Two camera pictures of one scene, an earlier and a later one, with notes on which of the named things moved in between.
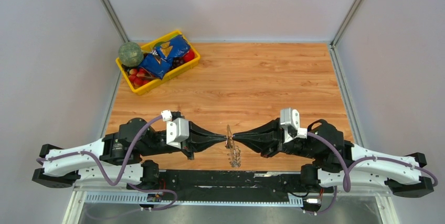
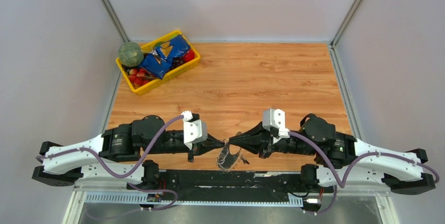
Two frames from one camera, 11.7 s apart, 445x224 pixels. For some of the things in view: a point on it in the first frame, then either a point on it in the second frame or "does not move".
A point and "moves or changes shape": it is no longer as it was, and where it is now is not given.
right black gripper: x=267 y=139 does not move
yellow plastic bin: x=142 y=89 does not move
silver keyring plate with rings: x=233 y=151 moves or changes shape
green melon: x=130 y=54 does not move
